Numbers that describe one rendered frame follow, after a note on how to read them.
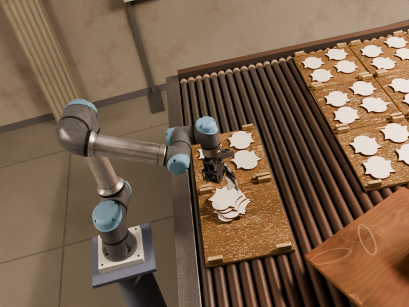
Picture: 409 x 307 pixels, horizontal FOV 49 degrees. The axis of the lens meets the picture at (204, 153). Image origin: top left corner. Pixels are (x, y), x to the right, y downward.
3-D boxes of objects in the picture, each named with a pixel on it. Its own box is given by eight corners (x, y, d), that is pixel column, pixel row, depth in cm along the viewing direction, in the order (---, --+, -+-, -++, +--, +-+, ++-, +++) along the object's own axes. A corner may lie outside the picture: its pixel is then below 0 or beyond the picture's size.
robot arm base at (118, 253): (101, 264, 187) (94, 249, 181) (104, 236, 199) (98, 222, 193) (136, 259, 187) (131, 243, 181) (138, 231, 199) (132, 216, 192)
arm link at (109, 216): (97, 245, 183) (86, 222, 174) (103, 220, 193) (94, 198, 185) (125, 243, 181) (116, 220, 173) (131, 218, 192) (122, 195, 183)
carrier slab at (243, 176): (197, 195, 206) (196, 192, 205) (190, 142, 238) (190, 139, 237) (272, 179, 205) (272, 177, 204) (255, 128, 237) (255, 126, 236)
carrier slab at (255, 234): (206, 268, 174) (206, 265, 173) (198, 195, 206) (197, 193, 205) (295, 251, 173) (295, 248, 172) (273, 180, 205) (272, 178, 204)
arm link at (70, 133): (45, 134, 149) (192, 157, 153) (55, 115, 157) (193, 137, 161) (47, 160, 156) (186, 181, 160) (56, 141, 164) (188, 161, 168)
